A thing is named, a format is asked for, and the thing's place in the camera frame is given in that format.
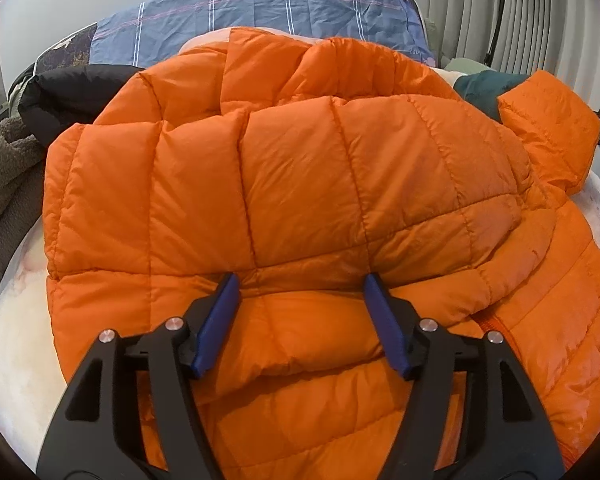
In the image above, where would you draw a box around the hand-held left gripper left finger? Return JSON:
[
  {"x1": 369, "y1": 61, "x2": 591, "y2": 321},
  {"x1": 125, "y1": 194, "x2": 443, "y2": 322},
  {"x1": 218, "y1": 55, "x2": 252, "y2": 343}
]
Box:
[{"x1": 36, "y1": 273, "x2": 241, "y2": 480}]

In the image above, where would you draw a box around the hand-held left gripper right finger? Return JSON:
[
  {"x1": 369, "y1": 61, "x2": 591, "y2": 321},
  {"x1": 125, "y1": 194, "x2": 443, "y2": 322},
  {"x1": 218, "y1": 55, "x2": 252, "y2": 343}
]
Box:
[{"x1": 362, "y1": 273, "x2": 566, "y2": 480}]

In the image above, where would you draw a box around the orange puffer jacket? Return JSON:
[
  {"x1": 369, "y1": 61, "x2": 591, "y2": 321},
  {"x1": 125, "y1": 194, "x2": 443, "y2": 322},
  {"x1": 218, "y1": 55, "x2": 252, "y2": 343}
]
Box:
[{"x1": 42, "y1": 27, "x2": 600, "y2": 480}]

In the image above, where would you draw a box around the white curtain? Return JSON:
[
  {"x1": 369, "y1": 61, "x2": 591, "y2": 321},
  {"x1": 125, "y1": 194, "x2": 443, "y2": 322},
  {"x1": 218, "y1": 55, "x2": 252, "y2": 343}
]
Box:
[{"x1": 426, "y1": 0, "x2": 600, "y2": 111}]

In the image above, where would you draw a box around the dark green garment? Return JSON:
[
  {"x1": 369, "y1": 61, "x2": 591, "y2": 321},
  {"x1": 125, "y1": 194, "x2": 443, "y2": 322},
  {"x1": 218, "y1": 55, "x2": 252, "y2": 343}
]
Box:
[{"x1": 452, "y1": 71, "x2": 532, "y2": 122}]

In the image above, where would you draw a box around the light green pillow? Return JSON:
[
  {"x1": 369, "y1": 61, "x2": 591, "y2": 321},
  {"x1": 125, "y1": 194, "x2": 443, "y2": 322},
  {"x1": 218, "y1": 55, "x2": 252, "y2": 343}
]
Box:
[{"x1": 441, "y1": 57, "x2": 497, "y2": 77}]

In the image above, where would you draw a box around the brown fleece garment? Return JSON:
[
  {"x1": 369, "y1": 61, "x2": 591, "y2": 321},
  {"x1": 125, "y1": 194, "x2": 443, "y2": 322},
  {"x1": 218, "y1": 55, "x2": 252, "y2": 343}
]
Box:
[{"x1": 0, "y1": 117, "x2": 49, "y2": 296}]

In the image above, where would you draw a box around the black jacket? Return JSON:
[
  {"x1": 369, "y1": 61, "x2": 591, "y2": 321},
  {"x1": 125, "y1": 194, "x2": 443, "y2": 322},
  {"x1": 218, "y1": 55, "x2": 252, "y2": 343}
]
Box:
[{"x1": 17, "y1": 64, "x2": 148, "y2": 150}]

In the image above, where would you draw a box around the blue striped pillow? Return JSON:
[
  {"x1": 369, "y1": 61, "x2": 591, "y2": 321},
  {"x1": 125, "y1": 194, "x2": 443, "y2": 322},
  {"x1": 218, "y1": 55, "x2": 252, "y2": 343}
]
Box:
[{"x1": 89, "y1": 0, "x2": 437, "y2": 68}]

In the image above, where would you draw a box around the dark patterned cloth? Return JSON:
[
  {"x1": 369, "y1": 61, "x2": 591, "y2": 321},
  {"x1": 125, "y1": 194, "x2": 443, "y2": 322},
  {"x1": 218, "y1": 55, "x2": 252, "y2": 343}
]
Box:
[{"x1": 7, "y1": 27, "x2": 99, "y2": 107}]

